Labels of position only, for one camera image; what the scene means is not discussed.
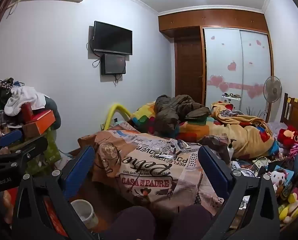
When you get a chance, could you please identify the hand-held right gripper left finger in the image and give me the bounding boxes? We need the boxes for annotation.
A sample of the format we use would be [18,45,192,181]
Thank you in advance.
[12,145,99,240]

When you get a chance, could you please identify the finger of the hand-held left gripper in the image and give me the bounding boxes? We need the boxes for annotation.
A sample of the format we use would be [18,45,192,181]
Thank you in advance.
[0,129,24,153]
[0,137,49,173]

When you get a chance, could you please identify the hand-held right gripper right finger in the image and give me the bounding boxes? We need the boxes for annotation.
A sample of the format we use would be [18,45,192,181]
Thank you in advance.
[197,145,280,240]

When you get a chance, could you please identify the white plastic cup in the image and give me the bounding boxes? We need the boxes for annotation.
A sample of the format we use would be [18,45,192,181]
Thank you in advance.
[71,199,99,230]

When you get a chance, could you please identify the green leaf print bag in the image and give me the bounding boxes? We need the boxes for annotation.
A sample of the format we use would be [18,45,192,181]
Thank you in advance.
[27,127,62,175]

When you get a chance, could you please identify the white pump bottle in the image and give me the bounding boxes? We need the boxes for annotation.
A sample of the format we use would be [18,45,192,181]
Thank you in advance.
[227,139,237,159]

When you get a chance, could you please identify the red upright box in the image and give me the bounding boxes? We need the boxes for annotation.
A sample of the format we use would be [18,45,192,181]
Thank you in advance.
[20,102,33,123]

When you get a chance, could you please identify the orange flat box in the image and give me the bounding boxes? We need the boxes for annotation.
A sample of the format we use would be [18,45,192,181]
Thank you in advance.
[22,109,56,138]

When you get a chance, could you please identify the white towel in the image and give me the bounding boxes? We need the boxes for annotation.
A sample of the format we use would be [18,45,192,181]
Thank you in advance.
[4,86,48,117]

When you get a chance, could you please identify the dark grey bag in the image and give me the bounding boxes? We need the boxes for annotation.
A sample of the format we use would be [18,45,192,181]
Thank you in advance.
[45,96,61,130]

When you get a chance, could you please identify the colourful patchwork fleece blanket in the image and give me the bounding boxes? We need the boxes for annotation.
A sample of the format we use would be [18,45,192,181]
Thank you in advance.
[130,101,280,159]

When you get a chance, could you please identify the red paper bag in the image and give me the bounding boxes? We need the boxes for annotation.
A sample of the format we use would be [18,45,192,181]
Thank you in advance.
[43,196,67,233]

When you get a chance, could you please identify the person's right leg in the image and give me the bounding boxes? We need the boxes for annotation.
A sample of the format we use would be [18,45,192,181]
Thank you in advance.
[169,205,214,240]

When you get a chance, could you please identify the person's leg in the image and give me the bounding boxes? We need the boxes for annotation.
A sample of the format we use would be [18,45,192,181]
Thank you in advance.
[106,206,157,240]
[169,205,214,240]

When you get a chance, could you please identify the grey cloth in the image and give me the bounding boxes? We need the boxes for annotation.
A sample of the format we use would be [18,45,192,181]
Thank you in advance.
[219,109,244,119]

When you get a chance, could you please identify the white cat plush toy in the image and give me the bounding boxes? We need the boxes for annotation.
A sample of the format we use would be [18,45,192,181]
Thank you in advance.
[267,169,290,193]

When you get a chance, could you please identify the newspaper print blanket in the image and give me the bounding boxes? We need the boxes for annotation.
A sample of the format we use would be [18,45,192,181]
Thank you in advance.
[78,121,233,217]

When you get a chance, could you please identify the dark spiky plant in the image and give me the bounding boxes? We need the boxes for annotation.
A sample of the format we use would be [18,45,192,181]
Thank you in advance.
[245,106,264,119]

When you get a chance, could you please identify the brown padded jacket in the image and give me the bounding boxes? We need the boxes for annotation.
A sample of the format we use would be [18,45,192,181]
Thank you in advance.
[154,94,212,138]

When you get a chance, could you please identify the yellow foam tube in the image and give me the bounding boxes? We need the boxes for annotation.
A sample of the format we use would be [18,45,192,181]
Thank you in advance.
[103,102,132,131]

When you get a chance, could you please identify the person's left leg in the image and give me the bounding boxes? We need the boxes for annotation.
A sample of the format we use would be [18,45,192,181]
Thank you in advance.
[106,206,157,240]

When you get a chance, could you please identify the red plush toy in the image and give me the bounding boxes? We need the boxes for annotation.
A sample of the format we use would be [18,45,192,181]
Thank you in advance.
[278,125,298,147]

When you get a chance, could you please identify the yellow plush toy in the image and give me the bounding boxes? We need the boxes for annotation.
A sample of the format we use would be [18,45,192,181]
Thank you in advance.
[279,192,298,223]

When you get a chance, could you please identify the white standing fan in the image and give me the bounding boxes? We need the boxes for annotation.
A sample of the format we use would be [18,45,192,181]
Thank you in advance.
[263,76,282,123]

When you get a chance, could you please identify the wooden bed headboard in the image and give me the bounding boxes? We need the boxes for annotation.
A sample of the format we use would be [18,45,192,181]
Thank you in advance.
[280,93,298,130]

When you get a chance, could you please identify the brown wooden door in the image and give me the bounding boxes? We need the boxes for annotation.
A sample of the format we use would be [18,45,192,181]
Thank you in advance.
[175,37,206,105]

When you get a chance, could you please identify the wooden wardrobe frosted doors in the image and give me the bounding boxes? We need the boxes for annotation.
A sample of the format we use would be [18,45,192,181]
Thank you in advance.
[158,9,274,120]

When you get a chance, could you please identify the tangle of cables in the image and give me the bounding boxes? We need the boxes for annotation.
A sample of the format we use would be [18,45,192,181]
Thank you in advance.
[232,156,269,178]

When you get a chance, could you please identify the small wall monitor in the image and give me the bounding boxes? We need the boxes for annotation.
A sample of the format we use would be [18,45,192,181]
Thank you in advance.
[101,53,126,75]

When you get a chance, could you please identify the large wall television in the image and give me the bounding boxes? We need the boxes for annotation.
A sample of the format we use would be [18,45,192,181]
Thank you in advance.
[93,21,133,56]

